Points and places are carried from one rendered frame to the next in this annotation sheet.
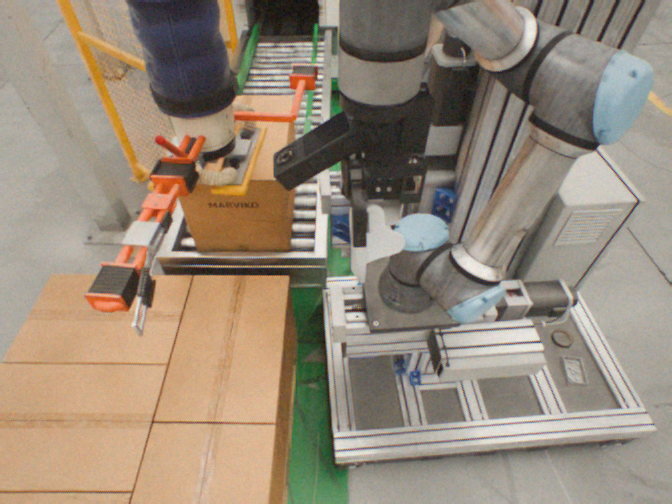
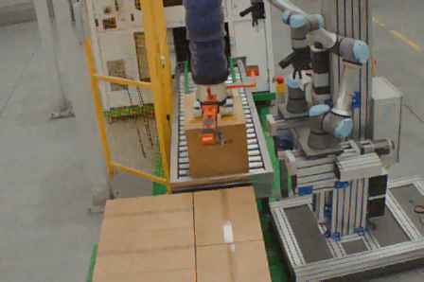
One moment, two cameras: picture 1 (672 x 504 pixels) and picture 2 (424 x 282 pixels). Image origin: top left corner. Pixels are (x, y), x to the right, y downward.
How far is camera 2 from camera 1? 2.22 m
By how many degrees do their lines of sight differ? 21
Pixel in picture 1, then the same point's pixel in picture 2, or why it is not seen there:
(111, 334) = (155, 220)
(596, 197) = (385, 96)
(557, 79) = (344, 47)
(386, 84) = (301, 44)
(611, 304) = not seen: outside the picture
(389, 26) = (300, 34)
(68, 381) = (140, 237)
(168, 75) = (205, 67)
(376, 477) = not seen: outside the picture
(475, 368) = (353, 169)
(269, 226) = (238, 156)
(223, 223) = (210, 157)
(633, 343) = not seen: outside the picture
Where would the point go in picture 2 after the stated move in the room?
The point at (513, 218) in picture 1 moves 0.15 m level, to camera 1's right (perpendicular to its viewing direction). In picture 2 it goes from (345, 90) to (371, 88)
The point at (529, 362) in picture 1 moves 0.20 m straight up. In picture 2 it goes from (375, 165) to (377, 133)
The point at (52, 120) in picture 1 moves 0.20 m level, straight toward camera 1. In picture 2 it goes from (86, 122) to (98, 129)
